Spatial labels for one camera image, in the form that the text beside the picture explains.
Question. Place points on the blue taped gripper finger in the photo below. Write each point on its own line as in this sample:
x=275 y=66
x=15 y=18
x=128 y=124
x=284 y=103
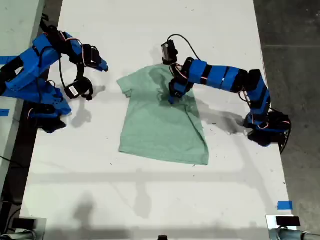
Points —
x=103 y=65

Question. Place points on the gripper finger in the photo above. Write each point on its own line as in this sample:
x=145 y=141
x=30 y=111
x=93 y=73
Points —
x=171 y=100

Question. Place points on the pale green T-shirt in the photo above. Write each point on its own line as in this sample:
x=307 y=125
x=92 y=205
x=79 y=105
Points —
x=155 y=130

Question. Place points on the blue and black arm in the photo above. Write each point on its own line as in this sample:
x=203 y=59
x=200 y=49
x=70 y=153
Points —
x=225 y=76
x=30 y=72

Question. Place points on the black metal strut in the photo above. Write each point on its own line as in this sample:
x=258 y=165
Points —
x=45 y=21

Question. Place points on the pale side table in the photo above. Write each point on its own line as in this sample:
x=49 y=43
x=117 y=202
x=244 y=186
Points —
x=15 y=25

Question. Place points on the long blue tape strip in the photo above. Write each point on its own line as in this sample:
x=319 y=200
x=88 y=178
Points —
x=7 y=60

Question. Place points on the short blue tape strip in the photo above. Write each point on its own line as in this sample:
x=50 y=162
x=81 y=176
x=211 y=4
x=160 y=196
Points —
x=4 y=112

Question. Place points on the blue tape patch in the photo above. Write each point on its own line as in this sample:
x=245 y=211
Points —
x=285 y=205

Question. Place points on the small black box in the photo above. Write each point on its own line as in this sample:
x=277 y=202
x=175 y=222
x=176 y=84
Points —
x=23 y=223
x=287 y=221

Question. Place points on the grey tube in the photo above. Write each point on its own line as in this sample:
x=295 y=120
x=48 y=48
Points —
x=295 y=235

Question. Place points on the camera black stalk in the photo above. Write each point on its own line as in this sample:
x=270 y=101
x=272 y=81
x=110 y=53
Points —
x=173 y=65
x=80 y=72

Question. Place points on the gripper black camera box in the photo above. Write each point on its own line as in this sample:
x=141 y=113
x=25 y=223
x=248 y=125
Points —
x=168 y=50
x=72 y=90

